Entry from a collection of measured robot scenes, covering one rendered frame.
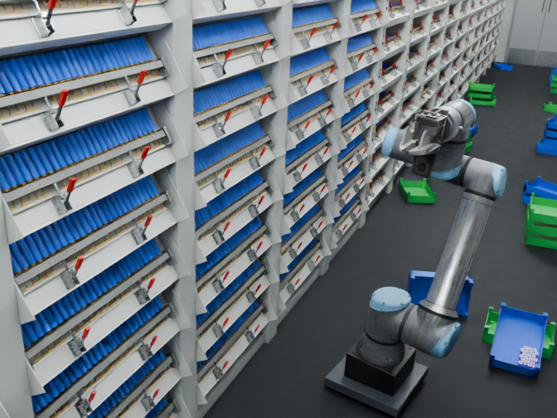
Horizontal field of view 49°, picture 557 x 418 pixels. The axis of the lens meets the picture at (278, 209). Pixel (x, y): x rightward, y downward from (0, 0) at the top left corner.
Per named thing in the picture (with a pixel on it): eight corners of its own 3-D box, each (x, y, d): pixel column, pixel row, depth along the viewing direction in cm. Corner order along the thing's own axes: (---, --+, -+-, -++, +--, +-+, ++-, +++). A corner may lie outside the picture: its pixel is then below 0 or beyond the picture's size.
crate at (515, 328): (536, 378, 259) (540, 368, 254) (487, 365, 267) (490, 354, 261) (544, 323, 279) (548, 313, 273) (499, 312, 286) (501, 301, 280)
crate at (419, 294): (404, 304, 310) (405, 313, 303) (409, 269, 302) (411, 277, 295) (464, 309, 308) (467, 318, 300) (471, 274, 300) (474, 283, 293)
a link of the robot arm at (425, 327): (409, 340, 240) (474, 159, 234) (451, 359, 232) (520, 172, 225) (397, 344, 227) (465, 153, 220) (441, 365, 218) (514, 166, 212)
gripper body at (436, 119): (410, 114, 151) (429, 104, 160) (404, 146, 155) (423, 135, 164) (440, 121, 147) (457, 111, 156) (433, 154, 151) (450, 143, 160)
